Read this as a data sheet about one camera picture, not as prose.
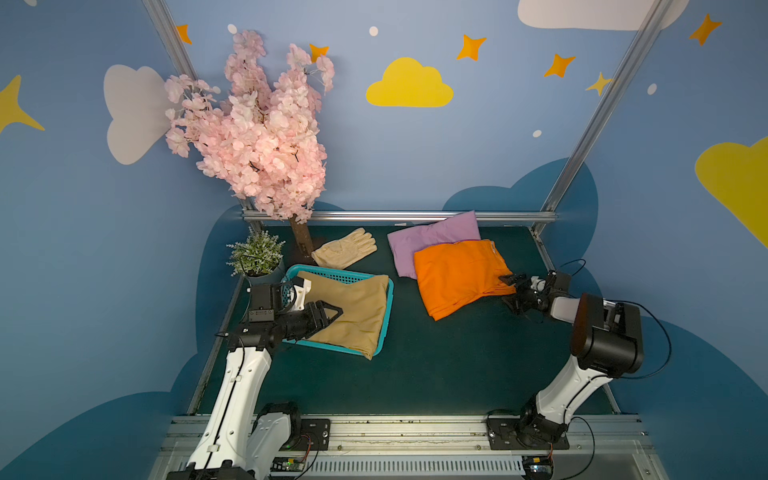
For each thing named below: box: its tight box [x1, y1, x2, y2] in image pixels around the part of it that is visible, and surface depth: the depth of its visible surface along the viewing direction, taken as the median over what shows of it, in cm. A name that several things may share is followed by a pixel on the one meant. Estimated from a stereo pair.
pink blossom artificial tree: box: [164, 31, 335, 260], surface depth 67 cm
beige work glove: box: [311, 228, 378, 269], surface depth 116 cm
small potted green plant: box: [225, 226, 286, 285], surface depth 93 cm
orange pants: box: [414, 239, 517, 321], surface depth 104 cm
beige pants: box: [298, 271, 389, 360], surface depth 90 cm
